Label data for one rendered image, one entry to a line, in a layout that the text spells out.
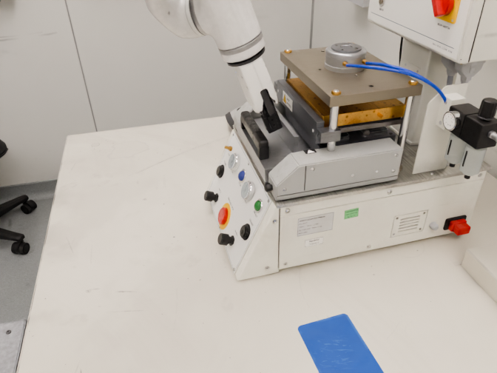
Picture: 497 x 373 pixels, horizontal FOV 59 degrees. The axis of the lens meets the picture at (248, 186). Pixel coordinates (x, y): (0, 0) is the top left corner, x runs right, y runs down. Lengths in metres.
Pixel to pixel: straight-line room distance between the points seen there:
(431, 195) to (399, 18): 0.36
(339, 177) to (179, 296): 0.39
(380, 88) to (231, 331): 0.51
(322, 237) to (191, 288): 0.28
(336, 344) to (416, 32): 0.60
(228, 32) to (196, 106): 1.69
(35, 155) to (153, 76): 0.77
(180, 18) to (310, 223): 0.44
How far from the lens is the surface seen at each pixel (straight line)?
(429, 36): 0.91
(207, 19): 0.79
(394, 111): 0.89
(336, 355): 0.80
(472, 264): 0.99
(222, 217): 0.99
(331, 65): 0.89
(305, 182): 0.80
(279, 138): 0.93
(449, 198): 1.00
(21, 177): 2.69
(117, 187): 1.23
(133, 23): 2.31
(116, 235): 1.06
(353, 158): 0.82
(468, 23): 0.83
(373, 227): 0.94
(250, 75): 0.80
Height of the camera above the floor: 1.40
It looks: 34 degrees down
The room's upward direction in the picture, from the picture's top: 1 degrees counter-clockwise
